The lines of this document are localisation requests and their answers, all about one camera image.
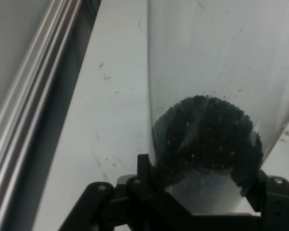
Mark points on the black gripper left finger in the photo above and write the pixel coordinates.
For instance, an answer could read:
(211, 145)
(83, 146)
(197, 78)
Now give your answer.
(139, 192)

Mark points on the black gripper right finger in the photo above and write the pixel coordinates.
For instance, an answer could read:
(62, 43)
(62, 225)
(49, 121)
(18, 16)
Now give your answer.
(279, 204)

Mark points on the black seeds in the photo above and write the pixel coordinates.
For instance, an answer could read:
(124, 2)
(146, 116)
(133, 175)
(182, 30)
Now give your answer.
(207, 134)

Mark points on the clear plastic jar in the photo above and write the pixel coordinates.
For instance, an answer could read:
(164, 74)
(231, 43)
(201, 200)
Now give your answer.
(207, 60)

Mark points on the long aluminium frame rail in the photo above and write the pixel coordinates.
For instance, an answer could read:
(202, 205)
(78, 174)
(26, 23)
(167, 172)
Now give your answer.
(26, 96)

